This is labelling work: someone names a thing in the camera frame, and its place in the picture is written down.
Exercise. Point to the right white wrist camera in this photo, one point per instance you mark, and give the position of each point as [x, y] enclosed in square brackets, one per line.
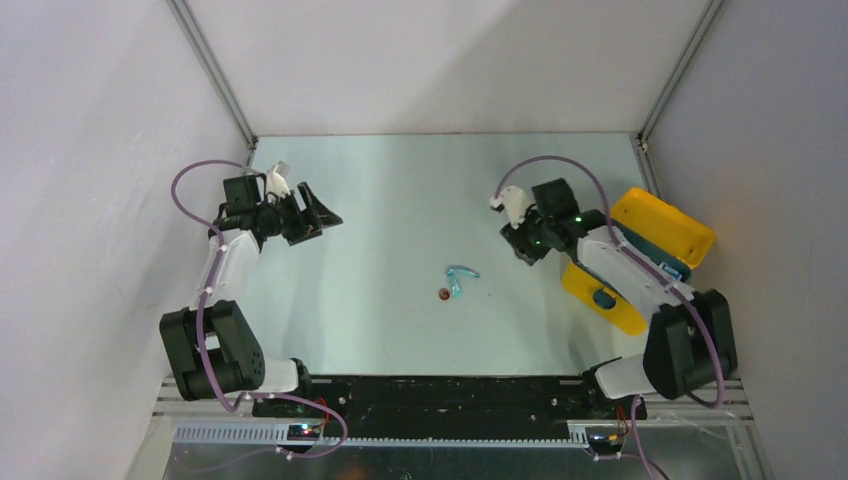
[514, 202]

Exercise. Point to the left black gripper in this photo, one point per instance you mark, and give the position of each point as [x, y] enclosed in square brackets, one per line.
[305, 228]

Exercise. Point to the twisted teal wrapper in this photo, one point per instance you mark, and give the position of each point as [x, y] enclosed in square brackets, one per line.
[453, 272]

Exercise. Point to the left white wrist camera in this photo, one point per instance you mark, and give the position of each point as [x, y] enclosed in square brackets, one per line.
[276, 183]

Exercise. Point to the teal divided plastic tray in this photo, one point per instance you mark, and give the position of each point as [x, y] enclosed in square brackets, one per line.
[637, 269]

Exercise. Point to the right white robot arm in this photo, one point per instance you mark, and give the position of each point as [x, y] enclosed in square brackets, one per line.
[686, 346]

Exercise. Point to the blue white alcohol pad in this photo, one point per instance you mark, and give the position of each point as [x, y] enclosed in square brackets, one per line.
[671, 270]

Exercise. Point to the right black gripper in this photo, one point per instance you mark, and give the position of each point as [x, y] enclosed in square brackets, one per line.
[515, 236]

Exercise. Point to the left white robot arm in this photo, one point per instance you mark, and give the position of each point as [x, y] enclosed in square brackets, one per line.
[210, 345]

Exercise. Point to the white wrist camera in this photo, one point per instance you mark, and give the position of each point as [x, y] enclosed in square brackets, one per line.
[514, 202]
[276, 183]

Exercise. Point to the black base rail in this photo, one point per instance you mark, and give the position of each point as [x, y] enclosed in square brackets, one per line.
[467, 408]

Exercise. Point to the yellow medicine kit box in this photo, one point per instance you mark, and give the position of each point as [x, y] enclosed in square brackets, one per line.
[662, 224]

